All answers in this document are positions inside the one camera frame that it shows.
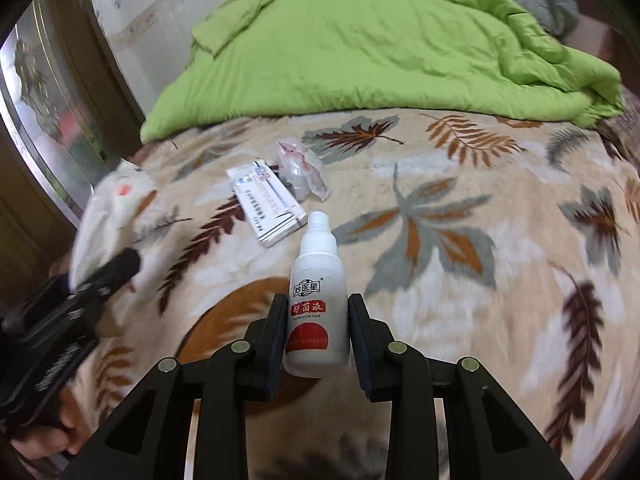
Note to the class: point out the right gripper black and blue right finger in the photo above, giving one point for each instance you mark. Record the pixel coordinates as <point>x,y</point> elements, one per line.
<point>488,435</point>

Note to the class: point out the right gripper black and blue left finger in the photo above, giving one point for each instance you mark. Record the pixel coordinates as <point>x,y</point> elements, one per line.
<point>190,414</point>

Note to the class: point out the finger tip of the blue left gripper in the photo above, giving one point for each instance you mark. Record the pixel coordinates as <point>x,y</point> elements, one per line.
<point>109,278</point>

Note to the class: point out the white tissue bag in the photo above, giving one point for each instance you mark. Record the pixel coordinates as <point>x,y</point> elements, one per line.
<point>108,222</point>

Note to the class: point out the white spray bottle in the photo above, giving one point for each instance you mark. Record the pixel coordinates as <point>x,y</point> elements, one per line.
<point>317,344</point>

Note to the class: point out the person's left hand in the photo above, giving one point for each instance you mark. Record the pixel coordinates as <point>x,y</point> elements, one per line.
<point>70,435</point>

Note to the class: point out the wooden mirrored wardrobe door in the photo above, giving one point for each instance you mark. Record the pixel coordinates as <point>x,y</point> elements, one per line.
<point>67,119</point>

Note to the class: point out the white medicine box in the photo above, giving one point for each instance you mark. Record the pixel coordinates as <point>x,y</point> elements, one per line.
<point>268,205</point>

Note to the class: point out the floral leaf pattern blanket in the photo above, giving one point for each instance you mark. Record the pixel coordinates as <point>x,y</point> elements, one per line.
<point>469,235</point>

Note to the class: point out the clear crumpled plastic bag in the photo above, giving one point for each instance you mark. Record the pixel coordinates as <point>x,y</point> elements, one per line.
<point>302,171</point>

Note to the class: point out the lime green quilt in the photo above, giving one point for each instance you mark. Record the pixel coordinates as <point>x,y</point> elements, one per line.
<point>253,58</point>

